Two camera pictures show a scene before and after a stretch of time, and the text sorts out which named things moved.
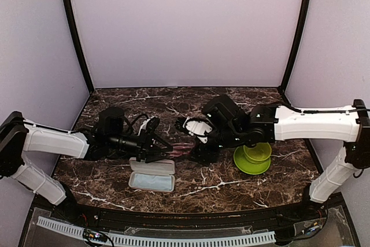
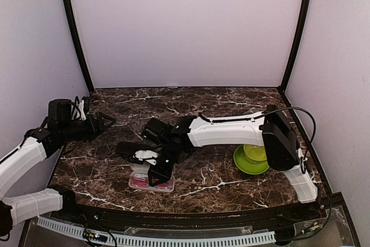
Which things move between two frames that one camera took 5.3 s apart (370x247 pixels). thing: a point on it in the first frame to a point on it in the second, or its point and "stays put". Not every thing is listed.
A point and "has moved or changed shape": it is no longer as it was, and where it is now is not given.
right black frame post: (303, 22) stays put
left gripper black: (145, 147) to (95, 130)
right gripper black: (202, 155) to (155, 173)
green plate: (248, 166) stays put
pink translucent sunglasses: (181, 148) has moved or changed shape
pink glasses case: (158, 176) stays put
